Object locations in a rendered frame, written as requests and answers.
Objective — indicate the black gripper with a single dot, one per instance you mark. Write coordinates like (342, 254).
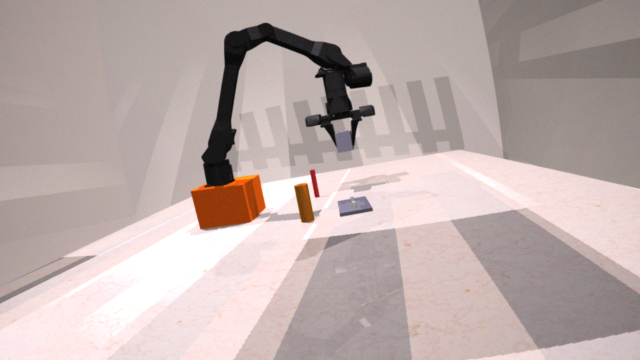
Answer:
(338, 103)

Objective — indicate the orange cylinder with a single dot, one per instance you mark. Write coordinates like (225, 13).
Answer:
(304, 202)

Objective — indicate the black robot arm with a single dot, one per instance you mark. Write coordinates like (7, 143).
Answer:
(336, 70)

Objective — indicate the red peg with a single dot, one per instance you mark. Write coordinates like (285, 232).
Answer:
(314, 183)

